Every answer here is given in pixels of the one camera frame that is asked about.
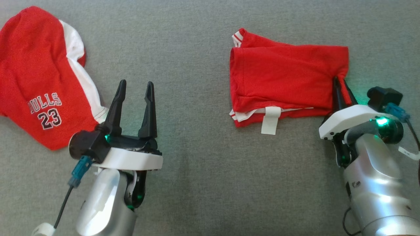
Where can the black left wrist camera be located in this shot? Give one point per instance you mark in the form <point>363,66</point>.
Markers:
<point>87,146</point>

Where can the left gripper white banded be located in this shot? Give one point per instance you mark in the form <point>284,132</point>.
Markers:
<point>131,159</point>

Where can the red Bulls 23 shorts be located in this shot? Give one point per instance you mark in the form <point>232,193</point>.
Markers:
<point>32,65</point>

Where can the red white basketball jersey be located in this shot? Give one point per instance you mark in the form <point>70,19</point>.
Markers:
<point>279,75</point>

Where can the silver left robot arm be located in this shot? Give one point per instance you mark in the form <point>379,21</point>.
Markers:
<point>101,203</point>

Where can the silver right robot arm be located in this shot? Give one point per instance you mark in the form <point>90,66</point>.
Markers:
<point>377,183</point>

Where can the right gripper white banded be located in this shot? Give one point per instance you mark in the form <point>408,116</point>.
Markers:
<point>347,118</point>

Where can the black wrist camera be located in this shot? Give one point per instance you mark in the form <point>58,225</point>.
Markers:
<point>87,146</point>
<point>384,96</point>

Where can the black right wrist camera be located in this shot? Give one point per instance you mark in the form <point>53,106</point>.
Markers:
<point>384,96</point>

